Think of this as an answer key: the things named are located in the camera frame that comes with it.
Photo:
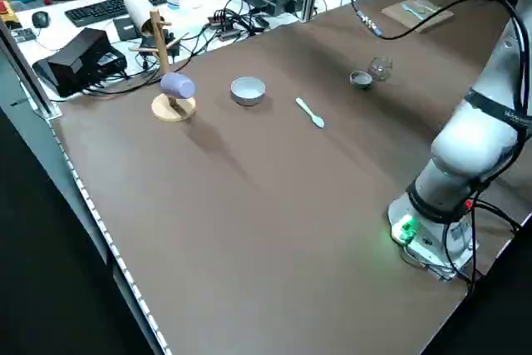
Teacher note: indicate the white cylindrical tube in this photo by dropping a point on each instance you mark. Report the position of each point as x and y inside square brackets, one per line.
[137, 10]

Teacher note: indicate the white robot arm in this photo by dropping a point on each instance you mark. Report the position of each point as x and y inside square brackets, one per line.
[469, 139]

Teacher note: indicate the green plastic knife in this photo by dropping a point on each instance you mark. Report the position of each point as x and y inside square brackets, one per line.
[427, 8]

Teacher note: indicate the aluminium frame post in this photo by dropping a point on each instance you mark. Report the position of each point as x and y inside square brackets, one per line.
[25, 68]

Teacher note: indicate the wooden cutting board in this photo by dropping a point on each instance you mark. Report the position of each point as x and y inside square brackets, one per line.
[432, 20]

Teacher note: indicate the black keyboard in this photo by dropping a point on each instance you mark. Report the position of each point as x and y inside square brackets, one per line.
[104, 8]

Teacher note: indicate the red emergency stop button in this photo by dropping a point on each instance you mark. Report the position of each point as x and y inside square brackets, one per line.
[4, 6]

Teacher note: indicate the small grey cup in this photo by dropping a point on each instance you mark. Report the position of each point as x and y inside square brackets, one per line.
[361, 80]

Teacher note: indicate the black notebook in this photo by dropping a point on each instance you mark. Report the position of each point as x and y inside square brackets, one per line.
[124, 30]

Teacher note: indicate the black box device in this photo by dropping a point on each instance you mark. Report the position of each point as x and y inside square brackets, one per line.
[79, 60]

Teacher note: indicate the small black keypad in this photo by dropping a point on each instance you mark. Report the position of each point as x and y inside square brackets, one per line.
[23, 35]

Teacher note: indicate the transparent spice bottle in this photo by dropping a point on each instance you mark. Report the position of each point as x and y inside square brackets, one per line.
[380, 68]

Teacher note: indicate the black computer mouse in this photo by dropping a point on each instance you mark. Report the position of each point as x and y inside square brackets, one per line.
[40, 18]

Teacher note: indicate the grey bowl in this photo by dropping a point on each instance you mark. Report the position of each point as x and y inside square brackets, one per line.
[248, 91]

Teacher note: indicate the wooden mug tree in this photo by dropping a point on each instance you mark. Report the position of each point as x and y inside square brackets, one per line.
[166, 113]

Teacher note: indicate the purple mug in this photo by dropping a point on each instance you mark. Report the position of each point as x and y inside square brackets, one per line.
[176, 85]

